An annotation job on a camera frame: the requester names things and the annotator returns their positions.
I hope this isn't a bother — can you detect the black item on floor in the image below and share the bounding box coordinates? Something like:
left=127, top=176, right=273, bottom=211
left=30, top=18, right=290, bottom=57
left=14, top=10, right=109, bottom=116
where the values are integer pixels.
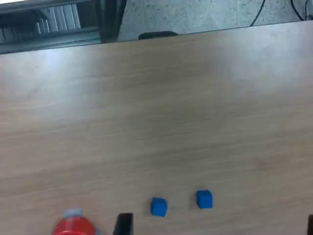
left=138, top=31, right=180, bottom=41

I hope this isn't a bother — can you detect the black floor cable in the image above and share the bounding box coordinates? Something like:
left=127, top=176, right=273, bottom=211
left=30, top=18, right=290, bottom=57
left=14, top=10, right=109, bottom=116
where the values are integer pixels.
left=290, top=0, right=305, bottom=22
left=249, top=0, right=266, bottom=27

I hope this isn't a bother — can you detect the red plastic cup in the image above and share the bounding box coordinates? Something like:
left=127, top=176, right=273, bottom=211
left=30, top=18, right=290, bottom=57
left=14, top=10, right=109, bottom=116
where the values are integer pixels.
left=51, top=215, right=96, bottom=235

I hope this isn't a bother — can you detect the blue cube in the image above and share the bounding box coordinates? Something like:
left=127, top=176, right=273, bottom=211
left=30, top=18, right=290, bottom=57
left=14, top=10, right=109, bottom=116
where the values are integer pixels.
left=195, top=189, right=214, bottom=209
left=150, top=197, right=168, bottom=217

